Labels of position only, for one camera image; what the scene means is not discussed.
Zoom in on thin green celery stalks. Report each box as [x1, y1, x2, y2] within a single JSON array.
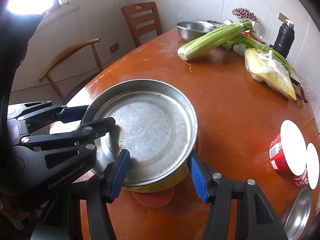
[[221, 31, 292, 74]]

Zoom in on brown wooden chair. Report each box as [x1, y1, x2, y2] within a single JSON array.
[[121, 2, 162, 48]]

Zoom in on pale celery bunch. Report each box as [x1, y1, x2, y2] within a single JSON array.
[[177, 19, 252, 62]]

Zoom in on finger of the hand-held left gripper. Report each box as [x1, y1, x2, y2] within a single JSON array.
[[7, 101, 88, 128], [19, 117, 116, 170]]

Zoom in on black thermos bottle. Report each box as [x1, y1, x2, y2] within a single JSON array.
[[272, 20, 295, 53]]

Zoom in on small steel bowl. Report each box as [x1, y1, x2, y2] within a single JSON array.
[[281, 186, 313, 240]]

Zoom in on yellow food bag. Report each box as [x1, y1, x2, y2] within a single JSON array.
[[244, 48, 297, 101]]

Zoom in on large steel basin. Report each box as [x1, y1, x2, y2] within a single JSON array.
[[176, 21, 215, 42]]

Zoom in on purple cloth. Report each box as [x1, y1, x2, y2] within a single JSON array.
[[300, 79, 320, 105]]

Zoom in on red packet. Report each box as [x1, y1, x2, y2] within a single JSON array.
[[244, 30, 263, 39]]

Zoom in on large red paper bowl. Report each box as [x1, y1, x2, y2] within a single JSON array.
[[269, 120, 307, 176]]

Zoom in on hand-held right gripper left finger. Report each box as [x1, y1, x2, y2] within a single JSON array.
[[44, 149, 131, 240]]

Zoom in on round metal pan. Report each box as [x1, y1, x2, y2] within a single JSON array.
[[80, 79, 198, 187]]

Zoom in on small red paper bowl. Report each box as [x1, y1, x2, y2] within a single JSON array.
[[295, 142, 320, 190]]

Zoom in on person's left forearm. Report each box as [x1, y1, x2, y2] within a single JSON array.
[[0, 12, 45, 140]]

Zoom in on light wooden armchair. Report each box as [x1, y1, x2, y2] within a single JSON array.
[[39, 38, 104, 100]]

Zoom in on dark patterned dish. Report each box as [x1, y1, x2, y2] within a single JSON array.
[[206, 19, 227, 28]]

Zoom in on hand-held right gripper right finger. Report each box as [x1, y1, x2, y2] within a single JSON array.
[[187, 152, 288, 240]]

